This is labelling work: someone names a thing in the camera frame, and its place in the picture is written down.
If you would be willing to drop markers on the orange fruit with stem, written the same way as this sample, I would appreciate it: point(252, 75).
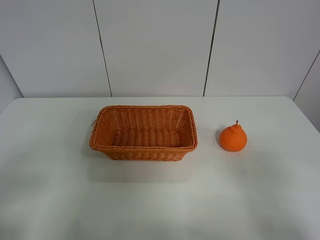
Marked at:
point(233, 138)

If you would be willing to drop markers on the orange wicker basket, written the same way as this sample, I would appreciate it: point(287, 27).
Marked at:
point(144, 133)

